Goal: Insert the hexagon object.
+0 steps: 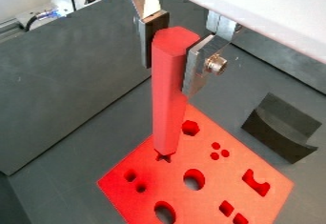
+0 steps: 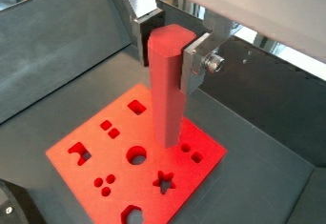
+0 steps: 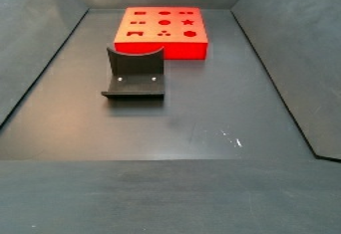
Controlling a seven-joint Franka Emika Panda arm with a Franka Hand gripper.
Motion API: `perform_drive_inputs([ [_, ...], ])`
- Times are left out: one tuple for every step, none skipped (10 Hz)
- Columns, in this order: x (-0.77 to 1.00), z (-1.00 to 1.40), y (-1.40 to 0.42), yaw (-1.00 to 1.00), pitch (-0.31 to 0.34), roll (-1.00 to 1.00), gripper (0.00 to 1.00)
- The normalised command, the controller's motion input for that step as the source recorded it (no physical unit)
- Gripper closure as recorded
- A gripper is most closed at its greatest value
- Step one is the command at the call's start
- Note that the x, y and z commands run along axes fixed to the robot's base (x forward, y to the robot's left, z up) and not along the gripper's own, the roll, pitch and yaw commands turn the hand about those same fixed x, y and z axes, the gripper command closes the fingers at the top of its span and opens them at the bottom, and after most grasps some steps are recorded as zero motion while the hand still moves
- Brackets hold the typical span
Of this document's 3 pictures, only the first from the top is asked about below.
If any grey raised platform panel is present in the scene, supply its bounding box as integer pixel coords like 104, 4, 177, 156
0, 0, 149, 175

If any black cable with blue connector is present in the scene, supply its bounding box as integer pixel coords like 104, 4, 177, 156
22, 8, 61, 33

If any red shape insertion board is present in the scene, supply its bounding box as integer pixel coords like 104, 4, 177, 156
97, 106, 292, 224

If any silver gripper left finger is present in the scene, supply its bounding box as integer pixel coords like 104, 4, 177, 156
129, 0, 169, 69

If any black curved block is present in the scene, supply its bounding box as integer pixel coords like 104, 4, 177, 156
241, 93, 321, 164

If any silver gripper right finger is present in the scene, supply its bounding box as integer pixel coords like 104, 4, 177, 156
181, 10, 241, 97

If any red hexagonal peg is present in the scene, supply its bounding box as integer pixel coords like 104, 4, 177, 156
150, 27, 200, 155

